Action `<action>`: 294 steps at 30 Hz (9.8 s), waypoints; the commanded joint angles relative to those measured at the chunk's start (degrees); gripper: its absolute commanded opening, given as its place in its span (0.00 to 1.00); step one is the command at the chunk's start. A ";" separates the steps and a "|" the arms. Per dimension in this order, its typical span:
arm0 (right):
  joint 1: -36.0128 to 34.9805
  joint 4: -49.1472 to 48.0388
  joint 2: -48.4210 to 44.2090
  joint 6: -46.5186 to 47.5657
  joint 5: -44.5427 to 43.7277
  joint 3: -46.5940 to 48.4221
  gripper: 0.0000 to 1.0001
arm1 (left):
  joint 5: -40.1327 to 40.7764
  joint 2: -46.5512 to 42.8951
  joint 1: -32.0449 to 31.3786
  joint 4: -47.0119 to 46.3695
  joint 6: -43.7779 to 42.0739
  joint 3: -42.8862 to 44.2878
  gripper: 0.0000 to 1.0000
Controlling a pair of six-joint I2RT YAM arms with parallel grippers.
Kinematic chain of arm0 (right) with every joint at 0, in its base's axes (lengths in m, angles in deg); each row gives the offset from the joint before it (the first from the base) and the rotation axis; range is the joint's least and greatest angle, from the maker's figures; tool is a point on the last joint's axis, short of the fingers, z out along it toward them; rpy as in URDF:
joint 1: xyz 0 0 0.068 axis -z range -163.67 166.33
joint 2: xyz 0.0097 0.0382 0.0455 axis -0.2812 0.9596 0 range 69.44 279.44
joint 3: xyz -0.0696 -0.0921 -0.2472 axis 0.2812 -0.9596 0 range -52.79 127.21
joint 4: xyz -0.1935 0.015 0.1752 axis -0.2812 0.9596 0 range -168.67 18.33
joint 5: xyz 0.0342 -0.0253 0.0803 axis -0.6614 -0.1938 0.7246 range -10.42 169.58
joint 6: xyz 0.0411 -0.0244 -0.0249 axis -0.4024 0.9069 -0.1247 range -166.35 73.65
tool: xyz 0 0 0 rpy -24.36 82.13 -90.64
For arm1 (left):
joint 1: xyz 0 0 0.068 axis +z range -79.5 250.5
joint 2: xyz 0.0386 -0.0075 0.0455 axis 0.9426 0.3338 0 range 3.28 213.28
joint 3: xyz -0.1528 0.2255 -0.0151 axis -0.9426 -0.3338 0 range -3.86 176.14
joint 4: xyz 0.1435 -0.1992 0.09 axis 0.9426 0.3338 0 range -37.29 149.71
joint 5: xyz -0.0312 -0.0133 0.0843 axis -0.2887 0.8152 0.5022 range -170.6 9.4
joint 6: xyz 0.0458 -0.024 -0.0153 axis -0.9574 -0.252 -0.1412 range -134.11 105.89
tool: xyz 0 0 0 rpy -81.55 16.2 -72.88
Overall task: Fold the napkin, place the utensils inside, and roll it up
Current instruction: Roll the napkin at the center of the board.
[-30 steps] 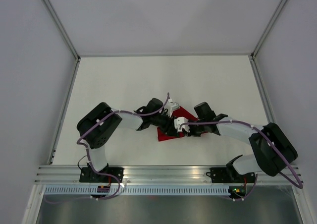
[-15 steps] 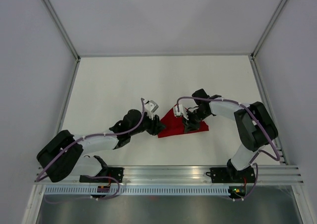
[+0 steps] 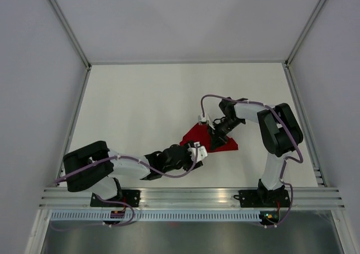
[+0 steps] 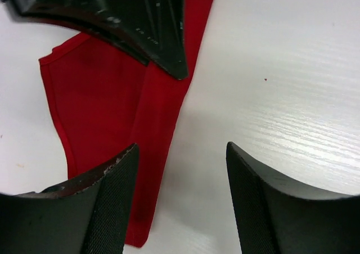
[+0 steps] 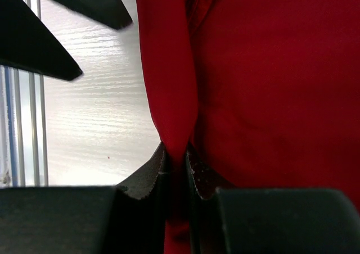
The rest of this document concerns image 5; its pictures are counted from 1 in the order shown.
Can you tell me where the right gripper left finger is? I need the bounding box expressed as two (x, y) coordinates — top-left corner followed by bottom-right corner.
(1, 144), (168, 253)

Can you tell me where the red cloth napkin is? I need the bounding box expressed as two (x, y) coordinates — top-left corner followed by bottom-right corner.
(136, 0), (359, 253)

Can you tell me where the aluminium front rail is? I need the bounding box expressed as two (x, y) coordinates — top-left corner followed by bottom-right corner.
(0, 0), (49, 188)

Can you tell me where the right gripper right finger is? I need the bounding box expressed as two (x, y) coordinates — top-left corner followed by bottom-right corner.
(185, 144), (359, 253)

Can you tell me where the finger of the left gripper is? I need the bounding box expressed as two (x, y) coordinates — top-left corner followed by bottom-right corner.
(1, 0), (83, 81)
(53, 0), (133, 30)

